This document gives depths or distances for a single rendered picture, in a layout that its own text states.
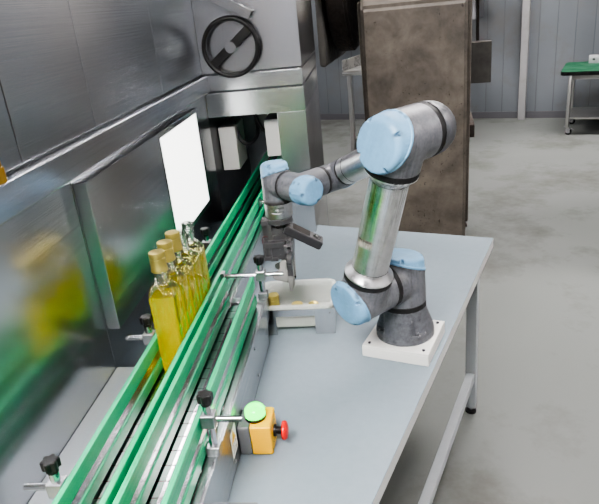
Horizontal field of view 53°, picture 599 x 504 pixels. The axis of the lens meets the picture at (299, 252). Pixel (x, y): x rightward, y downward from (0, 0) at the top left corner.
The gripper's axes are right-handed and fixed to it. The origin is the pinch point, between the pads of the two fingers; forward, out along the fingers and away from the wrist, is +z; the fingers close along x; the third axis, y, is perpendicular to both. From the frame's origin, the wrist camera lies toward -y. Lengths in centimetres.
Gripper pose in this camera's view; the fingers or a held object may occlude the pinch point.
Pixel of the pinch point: (294, 282)
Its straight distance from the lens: 172.6
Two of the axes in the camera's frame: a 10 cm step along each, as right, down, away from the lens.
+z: 1.0, 9.2, 3.8
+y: -9.9, 0.7, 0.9
